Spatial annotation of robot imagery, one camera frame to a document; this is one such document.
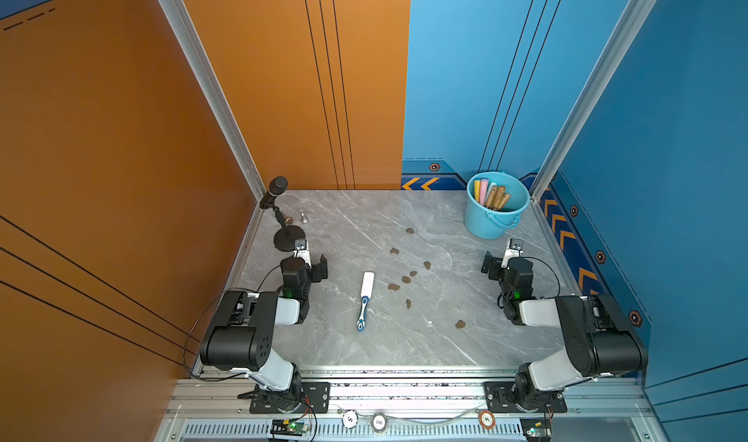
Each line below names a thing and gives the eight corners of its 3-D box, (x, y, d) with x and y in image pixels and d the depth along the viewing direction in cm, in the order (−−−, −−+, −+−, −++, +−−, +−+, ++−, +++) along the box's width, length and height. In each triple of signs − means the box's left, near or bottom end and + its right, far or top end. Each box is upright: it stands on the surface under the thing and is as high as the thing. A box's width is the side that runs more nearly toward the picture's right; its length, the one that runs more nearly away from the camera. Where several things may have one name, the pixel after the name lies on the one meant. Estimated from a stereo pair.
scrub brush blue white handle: (357, 331, 86) (356, 327, 84) (362, 276, 98) (361, 271, 95) (371, 331, 86) (371, 327, 84) (374, 277, 98) (374, 272, 95)
